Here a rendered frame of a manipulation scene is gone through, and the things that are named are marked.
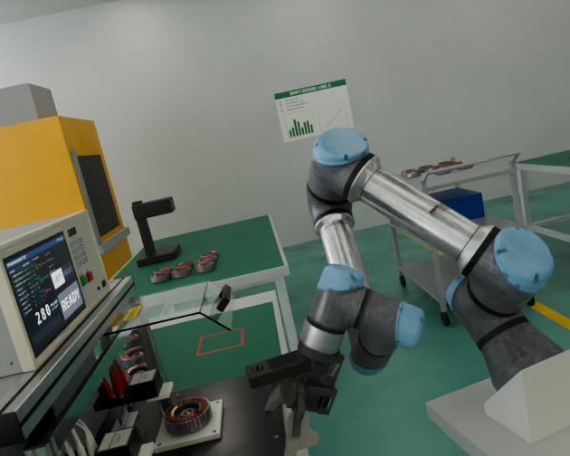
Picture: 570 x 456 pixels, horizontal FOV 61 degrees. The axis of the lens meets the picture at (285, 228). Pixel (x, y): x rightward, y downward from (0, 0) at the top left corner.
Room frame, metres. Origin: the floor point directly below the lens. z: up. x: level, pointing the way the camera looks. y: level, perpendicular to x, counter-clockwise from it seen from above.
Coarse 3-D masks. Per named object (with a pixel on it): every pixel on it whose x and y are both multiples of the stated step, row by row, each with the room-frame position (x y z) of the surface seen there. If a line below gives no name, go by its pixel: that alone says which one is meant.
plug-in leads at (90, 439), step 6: (78, 420) 0.83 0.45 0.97; (84, 426) 0.83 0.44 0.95; (72, 432) 0.79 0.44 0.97; (90, 432) 0.84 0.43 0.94; (78, 438) 0.83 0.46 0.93; (90, 438) 0.82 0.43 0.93; (66, 444) 0.80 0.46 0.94; (78, 444) 0.79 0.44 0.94; (90, 444) 0.81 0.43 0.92; (96, 444) 0.84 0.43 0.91; (66, 450) 0.80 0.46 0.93; (78, 450) 0.83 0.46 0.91; (84, 450) 0.79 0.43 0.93; (90, 450) 0.81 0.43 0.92
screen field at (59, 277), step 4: (68, 264) 0.97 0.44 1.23; (60, 268) 0.93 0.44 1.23; (64, 268) 0.95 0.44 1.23; (68, 268) 0.97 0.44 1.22; (52, 272) 0.90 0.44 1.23; (56, 272) 0.91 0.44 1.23; (60, 272) 0.93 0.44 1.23; (64, 272) 0.95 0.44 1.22; (68, 272) 0.96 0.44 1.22; (72, 272) 0.98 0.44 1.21; (52, 276) 0.89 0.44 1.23; (56, 276) 0.91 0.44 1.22; (60, 276) 0.92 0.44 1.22; (64, 276) 0.94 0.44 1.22; (68, 276) 0.96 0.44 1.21; (52, 280) 0.89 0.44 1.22; (56, 280) 0.90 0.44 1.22; (60, 280) 0.92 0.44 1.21; (64, 280) 0.94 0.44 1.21; (56, 284) 0.90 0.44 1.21; (60, 284) 0.91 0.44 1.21; (56, 288) 0.89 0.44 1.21
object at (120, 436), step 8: (112, 432) 0.85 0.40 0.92; (120, 432) 0.84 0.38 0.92; (128, 432) 0.83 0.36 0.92; (136, 432) 0.84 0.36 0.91; (104, 440) 0.83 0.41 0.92; (112, 440) 0.82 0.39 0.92; (120, 440) 0.81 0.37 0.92; (128, 440) 0.81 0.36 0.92; (136, 440) 0.83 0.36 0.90; (104, 448) 0.80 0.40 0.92; (112, 448) 0.79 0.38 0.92; (120, 448) 0.79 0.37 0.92; (128, 448) 0.79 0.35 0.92; (136, 448) 0.82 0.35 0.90; (144, 448) 0.84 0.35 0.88; (152, 448) 0.84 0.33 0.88
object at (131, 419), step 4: (132, 412) 1.10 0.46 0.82; (136, 412) 1.09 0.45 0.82; (128, 416) 1.08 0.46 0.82; (132, 416) 1.07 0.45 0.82; (136, 416) 1.07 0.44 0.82; (140, 416) 1.10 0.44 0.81; (128, 420) 1.06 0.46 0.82; (132, 420) 1.06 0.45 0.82; (136, 420) 1.06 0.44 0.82; (140, 420) 1.09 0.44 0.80; (116, 424) 1.05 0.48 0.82; (128, 424) 1.04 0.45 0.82; (132, 424) 1.04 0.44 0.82; (136, 424) 1.05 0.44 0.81; (140, 424) 1.08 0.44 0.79; (116, 428) 1.04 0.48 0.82; (120, 428) 1.03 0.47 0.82; (124, 428) 1.03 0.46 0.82; (140, 428) 1.07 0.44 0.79; (140, 432) 1.07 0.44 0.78
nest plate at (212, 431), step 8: (216, 400) 1.14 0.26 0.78; (216, 408) 1.10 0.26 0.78; (216, 416) 1.07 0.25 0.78; (208, 424) 1.04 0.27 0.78; (216, 424) 1.03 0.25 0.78; (160, 432) 1.05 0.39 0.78; (192, 432) 1.02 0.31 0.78; (200, 432) 1.01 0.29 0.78; (208, 432) 1.00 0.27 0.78; (216, 432) 1.00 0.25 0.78; (160, 440) 1.02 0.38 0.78; (168, 440) 1.01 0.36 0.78; (176, 440) 1.00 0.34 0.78; (184, 440) 1.00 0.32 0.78; (192, 440) 0.99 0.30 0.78; (200, 440) 0.99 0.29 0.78; (208, 440) 0.99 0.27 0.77; (160, 448) 0.99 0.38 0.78; (168, 448) 0.99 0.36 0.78; (176, 448) 0.99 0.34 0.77
